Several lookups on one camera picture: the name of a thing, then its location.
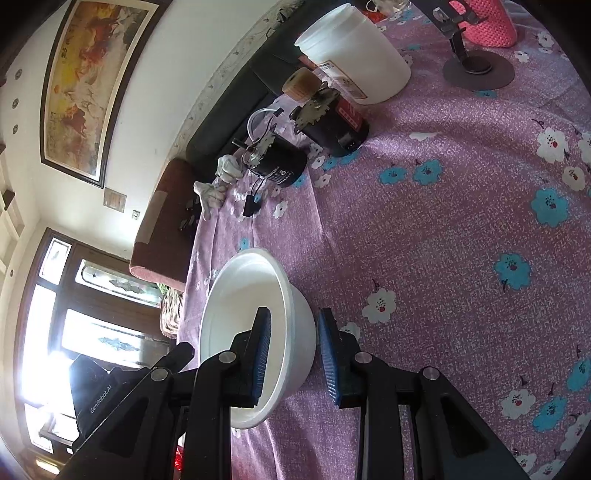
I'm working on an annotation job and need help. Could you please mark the small white foam bowl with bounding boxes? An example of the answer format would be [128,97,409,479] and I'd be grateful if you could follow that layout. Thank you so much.
[199,248,318,430]

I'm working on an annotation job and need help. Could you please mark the wooden glass door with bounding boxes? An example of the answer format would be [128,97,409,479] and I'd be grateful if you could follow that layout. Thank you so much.
[17,228,177,459]

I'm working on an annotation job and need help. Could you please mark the purple floral tablecloth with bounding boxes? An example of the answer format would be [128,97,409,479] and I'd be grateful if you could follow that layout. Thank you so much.
[178,0,591,480]

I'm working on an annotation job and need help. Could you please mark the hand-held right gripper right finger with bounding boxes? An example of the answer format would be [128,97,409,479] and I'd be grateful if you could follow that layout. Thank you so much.
[316,308,533,480]

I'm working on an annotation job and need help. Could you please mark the white work gloves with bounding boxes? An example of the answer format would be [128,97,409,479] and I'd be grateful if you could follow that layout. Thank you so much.
[193,155,243,221]

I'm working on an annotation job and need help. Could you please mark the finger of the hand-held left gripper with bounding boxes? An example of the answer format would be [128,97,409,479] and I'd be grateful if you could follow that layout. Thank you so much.
[165,342,195,374]

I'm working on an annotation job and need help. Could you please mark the pink knitted bottle sleeve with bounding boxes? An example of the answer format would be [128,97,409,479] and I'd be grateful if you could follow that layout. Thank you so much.
[450,0,517,49]

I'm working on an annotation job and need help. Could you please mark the black cylindrical motor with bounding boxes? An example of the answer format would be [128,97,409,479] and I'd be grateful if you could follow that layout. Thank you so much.
[242,133,308,188]

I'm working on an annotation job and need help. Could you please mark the white plastic jar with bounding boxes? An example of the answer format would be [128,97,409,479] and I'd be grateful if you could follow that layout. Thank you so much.
[294,3,412,105]

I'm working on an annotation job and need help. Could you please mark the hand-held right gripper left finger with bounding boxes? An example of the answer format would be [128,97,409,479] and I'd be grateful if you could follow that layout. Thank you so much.
[55,307,274,480]

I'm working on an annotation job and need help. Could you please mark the black phone stand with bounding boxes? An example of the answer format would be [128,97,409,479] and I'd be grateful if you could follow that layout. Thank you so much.
[431,0,516,91]

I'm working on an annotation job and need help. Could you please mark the dark sofa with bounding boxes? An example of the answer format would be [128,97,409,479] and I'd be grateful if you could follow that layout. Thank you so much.
[187,0,325,179]

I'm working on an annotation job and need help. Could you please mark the framed wall painting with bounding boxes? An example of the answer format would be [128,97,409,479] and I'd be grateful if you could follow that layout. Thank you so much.
[40,0,174,189]

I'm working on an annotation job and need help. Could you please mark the small wall plaque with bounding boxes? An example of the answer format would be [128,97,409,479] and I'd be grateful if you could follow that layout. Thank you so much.
[103,187,127,212]

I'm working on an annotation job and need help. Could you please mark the red-brown sofa armrest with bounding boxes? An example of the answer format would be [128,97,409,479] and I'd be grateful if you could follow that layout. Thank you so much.
[129,159,206,294]

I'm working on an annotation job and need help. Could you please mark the black motor with red label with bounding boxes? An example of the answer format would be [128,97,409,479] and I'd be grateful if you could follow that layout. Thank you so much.
[290,83,370,158]

